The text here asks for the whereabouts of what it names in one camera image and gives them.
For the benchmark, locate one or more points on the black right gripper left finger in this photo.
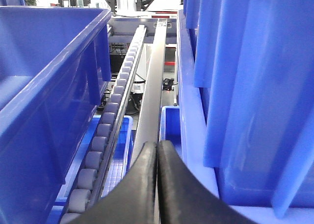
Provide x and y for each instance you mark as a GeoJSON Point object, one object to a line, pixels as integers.
{"type": "Point", "coordinates": [132, 201]}

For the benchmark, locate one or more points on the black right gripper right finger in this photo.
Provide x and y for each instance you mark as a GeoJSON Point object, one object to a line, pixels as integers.
{"type": "Point", "coordinates": [183, 199]}

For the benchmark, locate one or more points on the blue bin right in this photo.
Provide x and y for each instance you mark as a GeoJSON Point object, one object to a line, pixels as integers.
{"type": "Point", "coordinates": [246, 90]}

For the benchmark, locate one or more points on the blue target bin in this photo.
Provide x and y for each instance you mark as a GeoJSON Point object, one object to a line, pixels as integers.
{"type": "Point", "coordinates": [54, 66]}

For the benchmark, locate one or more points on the gray roller conveyor rail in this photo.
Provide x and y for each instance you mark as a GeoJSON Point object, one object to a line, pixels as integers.
{"type": "Point", "coordinates": [106, 160]}

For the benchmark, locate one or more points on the steel divider rail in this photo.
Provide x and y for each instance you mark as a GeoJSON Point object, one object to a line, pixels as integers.
{"type": "Point", "coordinates": [149, 117]}

